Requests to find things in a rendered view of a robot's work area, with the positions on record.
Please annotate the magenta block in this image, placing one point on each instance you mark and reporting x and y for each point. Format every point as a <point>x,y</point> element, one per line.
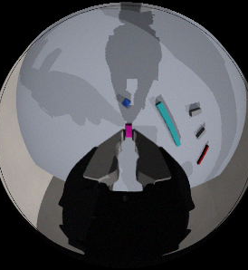
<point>128,128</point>

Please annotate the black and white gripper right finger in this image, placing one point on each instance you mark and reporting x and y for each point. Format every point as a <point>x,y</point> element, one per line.
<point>155,165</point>

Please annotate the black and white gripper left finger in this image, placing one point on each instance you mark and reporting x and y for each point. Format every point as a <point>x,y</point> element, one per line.
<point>100,164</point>

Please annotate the turquoise rod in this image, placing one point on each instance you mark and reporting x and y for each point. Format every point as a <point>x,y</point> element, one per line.
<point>168,122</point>

